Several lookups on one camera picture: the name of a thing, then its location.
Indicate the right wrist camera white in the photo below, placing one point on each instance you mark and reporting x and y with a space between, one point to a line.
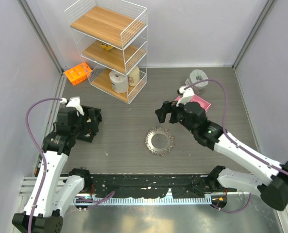
186 94

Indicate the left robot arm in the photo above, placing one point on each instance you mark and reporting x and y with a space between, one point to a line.
46 207

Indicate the orange plastic crate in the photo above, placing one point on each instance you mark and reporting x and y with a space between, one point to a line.
78 73

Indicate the cream lotion bottle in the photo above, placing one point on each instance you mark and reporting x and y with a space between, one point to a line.
134 77

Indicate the white slotted cable duct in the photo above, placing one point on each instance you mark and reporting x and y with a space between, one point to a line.
167 200

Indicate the pink open box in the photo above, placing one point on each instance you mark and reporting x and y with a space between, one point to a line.
204 104

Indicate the yellow packet on shelf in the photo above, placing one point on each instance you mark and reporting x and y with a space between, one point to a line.
106 47

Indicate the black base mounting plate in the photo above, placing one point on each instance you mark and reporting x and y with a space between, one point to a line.
152 186

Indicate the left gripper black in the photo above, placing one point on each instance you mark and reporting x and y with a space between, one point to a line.
89 127

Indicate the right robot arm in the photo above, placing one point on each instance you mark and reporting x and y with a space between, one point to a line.
267 178

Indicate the white wire shelf rack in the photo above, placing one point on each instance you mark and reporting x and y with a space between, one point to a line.
112 36

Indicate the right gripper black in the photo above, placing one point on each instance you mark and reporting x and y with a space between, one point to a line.
168 107

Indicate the white toilet paper roll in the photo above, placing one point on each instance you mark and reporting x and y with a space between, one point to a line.
119 82

